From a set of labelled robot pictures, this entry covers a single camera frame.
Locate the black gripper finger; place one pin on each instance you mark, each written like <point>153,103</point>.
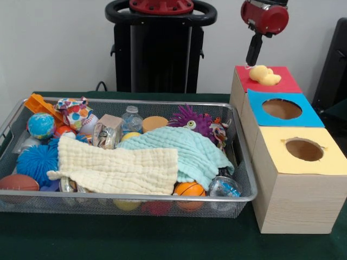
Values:
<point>268,35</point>
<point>254,51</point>

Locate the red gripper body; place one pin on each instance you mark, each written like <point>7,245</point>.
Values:
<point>268,20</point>

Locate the yellow duck plush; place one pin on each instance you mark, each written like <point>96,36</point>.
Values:
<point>264,75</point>

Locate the mint waffle cloth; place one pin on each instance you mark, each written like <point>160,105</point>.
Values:
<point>200,159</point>

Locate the cream waffle cloth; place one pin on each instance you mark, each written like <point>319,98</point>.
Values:
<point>114,168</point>

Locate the orange plastic toy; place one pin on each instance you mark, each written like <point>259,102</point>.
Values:
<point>38,104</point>

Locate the blue green globe ball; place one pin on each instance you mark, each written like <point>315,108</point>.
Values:
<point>41,126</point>

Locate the wooden box with three holes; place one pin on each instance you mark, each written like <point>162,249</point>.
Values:
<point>298,205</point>

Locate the silver mesh bin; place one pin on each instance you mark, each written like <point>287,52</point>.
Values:
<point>81,205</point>

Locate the black panel on stand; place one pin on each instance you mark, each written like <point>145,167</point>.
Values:
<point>333,67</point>

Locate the purple spiky monster toy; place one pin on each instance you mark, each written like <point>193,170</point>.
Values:
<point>199,119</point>

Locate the dark green tablecloth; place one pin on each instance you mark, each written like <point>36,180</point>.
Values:
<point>337,108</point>
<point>135,238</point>

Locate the orange toy basketball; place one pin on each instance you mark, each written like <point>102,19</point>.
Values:
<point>189,188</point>

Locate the polka dot fabric toy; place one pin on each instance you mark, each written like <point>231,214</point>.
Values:
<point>74,112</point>

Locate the blue spiky ball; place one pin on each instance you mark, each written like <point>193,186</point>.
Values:
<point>35,162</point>

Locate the brown toy football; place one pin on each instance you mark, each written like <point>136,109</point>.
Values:
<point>17,182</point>

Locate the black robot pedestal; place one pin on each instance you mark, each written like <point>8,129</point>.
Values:
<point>162,54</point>

